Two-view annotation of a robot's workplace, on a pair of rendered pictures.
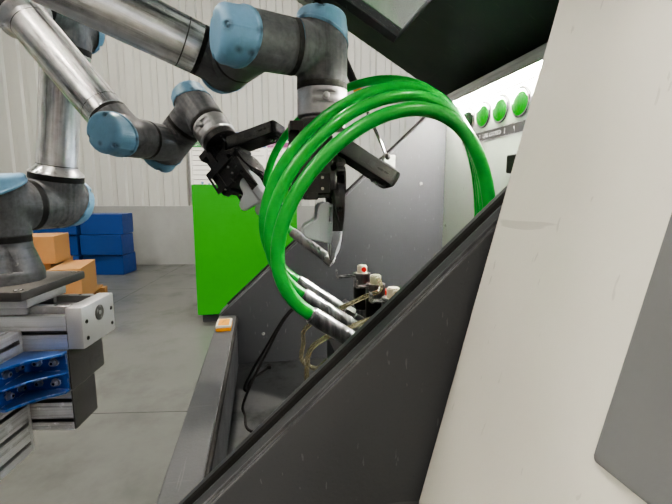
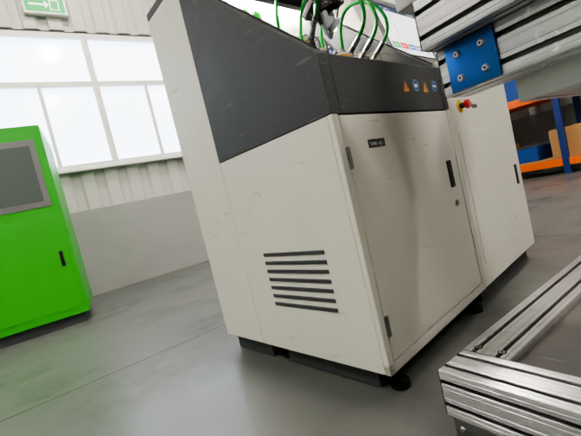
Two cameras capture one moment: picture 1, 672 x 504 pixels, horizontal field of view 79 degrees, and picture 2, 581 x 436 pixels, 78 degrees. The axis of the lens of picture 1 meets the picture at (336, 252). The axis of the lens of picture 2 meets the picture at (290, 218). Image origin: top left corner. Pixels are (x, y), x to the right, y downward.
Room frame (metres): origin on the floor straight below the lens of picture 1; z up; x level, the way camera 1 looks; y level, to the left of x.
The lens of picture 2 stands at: (1.57, 0.99, 0.61)
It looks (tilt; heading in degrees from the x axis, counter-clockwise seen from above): 4 degrees down; 239
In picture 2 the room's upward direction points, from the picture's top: 13 degrees counter-clockwise
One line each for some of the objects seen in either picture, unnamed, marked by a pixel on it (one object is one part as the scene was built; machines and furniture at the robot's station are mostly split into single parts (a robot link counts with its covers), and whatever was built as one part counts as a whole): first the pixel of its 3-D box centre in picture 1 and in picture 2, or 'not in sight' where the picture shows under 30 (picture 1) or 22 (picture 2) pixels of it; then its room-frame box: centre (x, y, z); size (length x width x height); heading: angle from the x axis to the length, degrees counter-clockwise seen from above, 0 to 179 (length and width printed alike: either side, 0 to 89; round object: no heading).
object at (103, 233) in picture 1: (85, 233); not in sight; (6.22, 3.80, 0.61); 1.26 x 0.48 x 1.22; 93
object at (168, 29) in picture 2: not in sight; (319, 161); (0.39, -0.56, 0.75); 1.40 x 0.28 x 1.50; 10
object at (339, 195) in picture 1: (336, 202); not in sight; (0.62, 0.00, 1.21); 0.05 x 0.02 x 0.09; 10
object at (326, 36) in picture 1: (320, 51); not in sight; (0.64, 0.02, 1.43); 0.09 x 0.08 x 0.11; 121
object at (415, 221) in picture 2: not in sight; (423, 215); (0.61, 0.21, 0.44); 0.65 x 0.02 x 0.68; 10
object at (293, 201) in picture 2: not in sight; (357, 236); (0.66, -0.07, 0.39); 0.70 x 0.58 x 0.79; 10
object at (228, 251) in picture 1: (248, 248); not in sight; (4.26, 0.92, 0.65); 0.95 x 0.86 x 1.30; 101
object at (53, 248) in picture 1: (43, 275); not in sight; (4.12, 2.99, 0.39); 1.20 x 0.85 x 0.79; 15
